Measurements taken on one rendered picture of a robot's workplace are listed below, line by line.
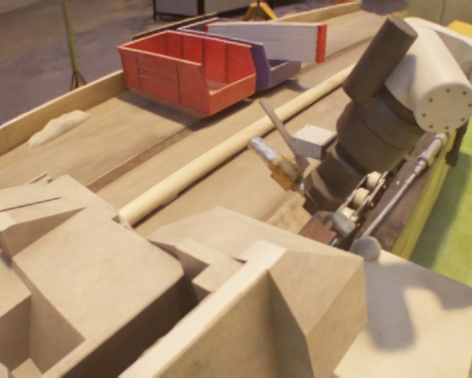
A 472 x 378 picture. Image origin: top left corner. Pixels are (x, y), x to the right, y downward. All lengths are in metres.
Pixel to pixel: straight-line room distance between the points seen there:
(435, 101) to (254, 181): 0.45
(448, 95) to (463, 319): 0.30
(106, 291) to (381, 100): 0.31
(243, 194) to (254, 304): 0.47
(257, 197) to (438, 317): 0.38
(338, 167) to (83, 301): 0.30
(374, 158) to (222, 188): 0.36
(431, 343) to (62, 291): 0.40
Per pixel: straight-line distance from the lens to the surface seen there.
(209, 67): 1.10
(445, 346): 0.50
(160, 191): 0.66
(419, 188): 0.76
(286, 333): 0.28
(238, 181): 0.72
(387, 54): 0.37
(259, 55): 1.04
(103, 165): 0.82
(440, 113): 0.37
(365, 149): 0.42
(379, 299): 0.50
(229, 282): 0.23
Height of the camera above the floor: 1.18
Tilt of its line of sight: 38 degrees down
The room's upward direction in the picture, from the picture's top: straight up
